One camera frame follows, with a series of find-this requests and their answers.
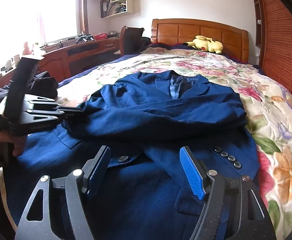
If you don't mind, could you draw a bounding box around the red basket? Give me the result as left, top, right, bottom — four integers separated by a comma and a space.
93, 33, 108, 41

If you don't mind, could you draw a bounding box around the floral bed blanket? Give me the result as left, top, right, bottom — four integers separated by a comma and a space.
0, 47, 292, 240

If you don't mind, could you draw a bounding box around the wooden desk chair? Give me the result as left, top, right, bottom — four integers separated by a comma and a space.
119, 25, 151, 56

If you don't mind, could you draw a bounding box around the wooden louvered wardrobe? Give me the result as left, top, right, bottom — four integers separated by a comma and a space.
254, 0, 292, 94

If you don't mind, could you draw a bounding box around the blue suit jacket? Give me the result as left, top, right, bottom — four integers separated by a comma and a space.
3, 71, 259, 239

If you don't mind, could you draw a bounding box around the person's left hand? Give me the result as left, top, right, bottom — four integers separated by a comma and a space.
0, 130, 27, 158

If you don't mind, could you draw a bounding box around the black gadget on desk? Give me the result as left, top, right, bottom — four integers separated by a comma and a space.
75, 31, 94, 44

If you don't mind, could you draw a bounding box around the white wall shelf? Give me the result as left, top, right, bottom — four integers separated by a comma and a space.
100, 0, 135, 18

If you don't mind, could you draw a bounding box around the window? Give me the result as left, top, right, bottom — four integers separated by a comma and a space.
0, 0, 85, 68

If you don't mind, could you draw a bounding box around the wooden bed headboard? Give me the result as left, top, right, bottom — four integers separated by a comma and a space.
151, 18, 249, 63

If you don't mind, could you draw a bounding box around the black garment pile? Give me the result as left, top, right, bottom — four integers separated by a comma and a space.
0, 71, 59, 102

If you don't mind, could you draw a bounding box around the wooden desk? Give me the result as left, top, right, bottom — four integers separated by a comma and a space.
0, 36, 121, 120

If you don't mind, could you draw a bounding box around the yellow Pikachu plush toy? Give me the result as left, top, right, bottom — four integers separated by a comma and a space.
183, 35, 224, 54

